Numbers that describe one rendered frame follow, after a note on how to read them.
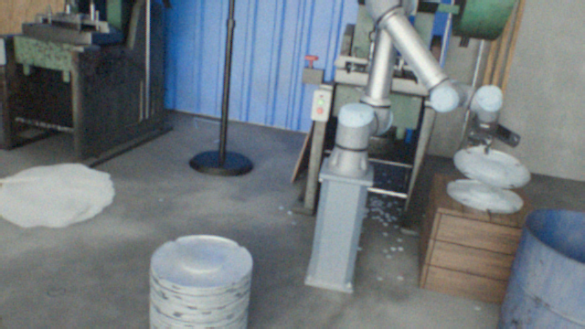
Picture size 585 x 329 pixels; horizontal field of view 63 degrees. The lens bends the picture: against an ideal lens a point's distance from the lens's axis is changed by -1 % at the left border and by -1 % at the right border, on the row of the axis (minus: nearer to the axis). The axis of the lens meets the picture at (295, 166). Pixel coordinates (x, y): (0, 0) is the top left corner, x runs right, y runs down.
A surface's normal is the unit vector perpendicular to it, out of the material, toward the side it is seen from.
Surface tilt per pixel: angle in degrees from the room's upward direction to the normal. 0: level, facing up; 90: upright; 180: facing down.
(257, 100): 90
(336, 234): 90
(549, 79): 90
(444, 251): 90
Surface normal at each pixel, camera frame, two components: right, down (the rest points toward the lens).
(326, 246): -0.16, 0.32
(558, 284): -0.82, 0.14
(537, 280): -0.95, 0.04
